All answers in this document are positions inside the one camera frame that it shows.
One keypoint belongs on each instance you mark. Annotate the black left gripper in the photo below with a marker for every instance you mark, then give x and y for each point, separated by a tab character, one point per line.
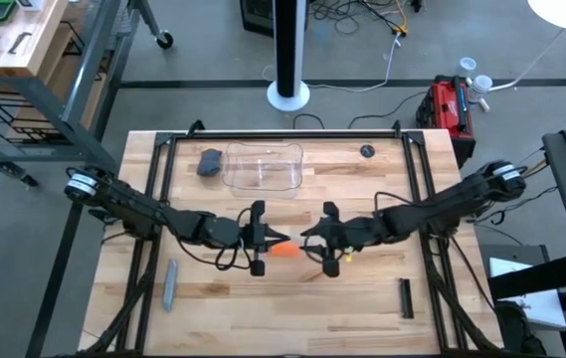
225	232

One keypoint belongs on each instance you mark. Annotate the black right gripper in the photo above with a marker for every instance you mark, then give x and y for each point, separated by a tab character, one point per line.
357	231

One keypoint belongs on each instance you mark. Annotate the orange elastic bandage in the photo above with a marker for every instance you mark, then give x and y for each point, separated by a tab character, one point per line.
285	250

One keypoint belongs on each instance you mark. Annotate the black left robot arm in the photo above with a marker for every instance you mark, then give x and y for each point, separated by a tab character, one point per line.
138	206

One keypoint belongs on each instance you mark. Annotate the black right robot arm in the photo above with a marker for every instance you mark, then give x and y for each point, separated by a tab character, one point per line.
451	201

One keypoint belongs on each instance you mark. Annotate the dark grey cloth roll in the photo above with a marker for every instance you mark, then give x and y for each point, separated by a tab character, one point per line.
209	162

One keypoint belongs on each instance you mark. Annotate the small yellow tag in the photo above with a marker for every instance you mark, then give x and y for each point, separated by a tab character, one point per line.
348	258

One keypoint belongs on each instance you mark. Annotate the clear plastic bin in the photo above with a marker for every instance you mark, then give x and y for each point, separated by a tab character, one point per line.
262	166

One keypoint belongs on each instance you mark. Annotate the black round table grommet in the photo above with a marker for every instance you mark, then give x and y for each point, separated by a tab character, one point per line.
367	151

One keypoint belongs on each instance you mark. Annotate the black plastic strip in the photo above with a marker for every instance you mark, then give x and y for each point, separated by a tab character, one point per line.
406	298

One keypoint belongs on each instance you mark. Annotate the grey metal bar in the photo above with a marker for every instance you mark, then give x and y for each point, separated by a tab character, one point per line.
169	286

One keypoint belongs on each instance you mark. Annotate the red tool bag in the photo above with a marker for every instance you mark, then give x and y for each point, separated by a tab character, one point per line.
446	112

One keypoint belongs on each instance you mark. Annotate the white pole on round base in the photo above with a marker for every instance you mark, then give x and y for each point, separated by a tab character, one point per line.
285	50

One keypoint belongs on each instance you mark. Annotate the large white plastic jar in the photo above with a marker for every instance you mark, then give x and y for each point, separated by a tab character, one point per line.
480	89

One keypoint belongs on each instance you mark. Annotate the black floor box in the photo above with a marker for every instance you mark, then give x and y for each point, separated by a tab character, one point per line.
257	17

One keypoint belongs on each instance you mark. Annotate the black bag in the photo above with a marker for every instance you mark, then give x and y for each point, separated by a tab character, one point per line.
518	328

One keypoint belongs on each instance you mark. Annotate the black caster wheel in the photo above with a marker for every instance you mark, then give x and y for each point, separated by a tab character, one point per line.
164	40

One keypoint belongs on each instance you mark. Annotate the small white plastic jar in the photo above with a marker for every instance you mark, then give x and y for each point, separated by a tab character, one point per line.
467	67

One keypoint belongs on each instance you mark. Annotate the white paper sheet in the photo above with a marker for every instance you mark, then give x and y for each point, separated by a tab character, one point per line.
536	308

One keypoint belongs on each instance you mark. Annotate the black bent hex key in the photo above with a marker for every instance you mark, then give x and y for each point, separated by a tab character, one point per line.
18	44

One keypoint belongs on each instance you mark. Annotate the small white box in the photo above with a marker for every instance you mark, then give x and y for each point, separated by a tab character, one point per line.
29	4

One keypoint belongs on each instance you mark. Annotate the black table frame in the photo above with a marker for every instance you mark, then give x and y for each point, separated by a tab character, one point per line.
287	134

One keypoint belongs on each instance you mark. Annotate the wooden workbench with metal frame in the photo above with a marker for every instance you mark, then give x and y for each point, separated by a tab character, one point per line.
14	54

